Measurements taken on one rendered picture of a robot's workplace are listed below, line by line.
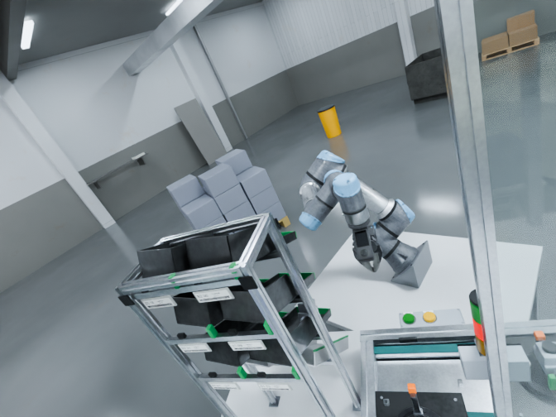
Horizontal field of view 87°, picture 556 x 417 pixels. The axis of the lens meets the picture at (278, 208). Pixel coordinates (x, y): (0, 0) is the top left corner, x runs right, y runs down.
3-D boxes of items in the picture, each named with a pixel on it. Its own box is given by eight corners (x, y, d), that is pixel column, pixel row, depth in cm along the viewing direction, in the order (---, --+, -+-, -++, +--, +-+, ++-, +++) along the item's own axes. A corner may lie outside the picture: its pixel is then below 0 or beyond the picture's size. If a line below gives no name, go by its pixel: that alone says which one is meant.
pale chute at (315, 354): (316, 343, 113) (315, 331, 114) (348, 348, 106) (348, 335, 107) (276, 360, 90) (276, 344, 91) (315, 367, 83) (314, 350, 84)
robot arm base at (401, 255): (404, 258, 149) (387, 246, 151) (422, 244, 137) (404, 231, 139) (392, 278, 140) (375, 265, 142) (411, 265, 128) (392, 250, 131)
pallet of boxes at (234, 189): (267, 212, 477) (237, 148, 431) (290, 223, 412) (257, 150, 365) (205, 251, 443) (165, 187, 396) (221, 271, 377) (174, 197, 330)
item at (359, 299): (358, 230, 192) (357, 227, 191) (542, 251, 126) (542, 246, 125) (295, 310, 153) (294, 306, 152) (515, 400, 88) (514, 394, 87)
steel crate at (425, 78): (409, 107, 659) (400, 68, 624) (428, 88, 723) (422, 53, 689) (458, 97, 586) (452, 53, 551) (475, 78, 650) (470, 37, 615)
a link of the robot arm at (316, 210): (292, 189, 145) (293, 219, 98) (304, 170, 142) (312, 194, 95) (310, 202, 146) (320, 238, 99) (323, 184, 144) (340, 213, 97)
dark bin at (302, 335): (296, 313, 103) (293, 292, 102) (332, 315, 96) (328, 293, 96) (250, 359, 79) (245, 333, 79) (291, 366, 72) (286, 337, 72)
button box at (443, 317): (401, 323, 116) (398, 312, 113) (462, 318, 108) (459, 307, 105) (403, 338, 110) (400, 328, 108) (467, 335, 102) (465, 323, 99)
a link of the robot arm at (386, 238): (381, 255, 148) (360, 237, 151) (399, 234, 145) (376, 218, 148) (381, 260, 137) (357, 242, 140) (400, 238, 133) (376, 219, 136)
